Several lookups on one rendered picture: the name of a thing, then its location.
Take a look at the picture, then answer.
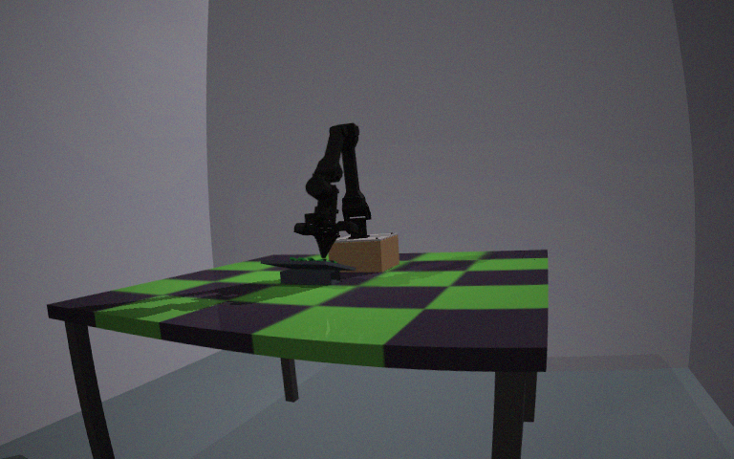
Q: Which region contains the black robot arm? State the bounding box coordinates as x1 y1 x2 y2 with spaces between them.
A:
305 123 371 239

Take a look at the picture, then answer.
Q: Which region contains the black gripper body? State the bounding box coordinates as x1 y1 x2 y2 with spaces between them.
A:
294 203 358 235

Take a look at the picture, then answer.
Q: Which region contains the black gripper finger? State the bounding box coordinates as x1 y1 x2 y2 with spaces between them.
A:
310 232 323 258
322 232 340 258

